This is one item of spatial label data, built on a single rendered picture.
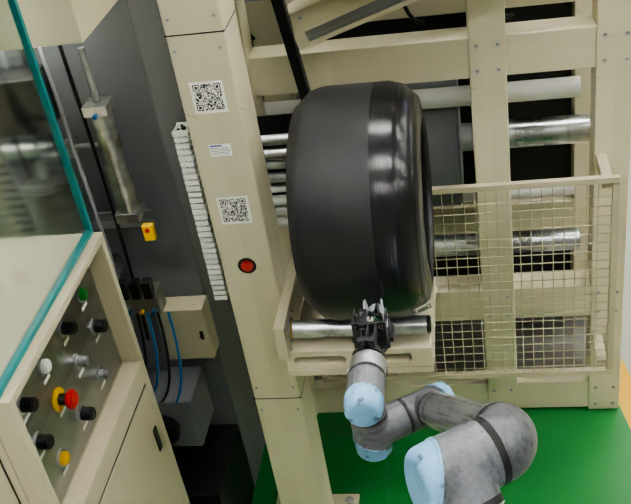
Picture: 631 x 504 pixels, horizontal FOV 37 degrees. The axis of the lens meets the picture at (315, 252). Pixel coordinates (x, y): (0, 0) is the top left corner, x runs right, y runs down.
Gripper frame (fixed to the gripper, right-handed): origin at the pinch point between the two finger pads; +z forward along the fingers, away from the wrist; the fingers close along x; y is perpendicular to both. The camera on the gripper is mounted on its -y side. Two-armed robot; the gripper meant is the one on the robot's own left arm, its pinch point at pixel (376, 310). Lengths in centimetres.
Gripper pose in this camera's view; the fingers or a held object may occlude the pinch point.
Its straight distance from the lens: 208.7
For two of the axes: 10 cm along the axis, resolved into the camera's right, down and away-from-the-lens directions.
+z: 1.2, -5.6, 8.2
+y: -1.5, -8.3, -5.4
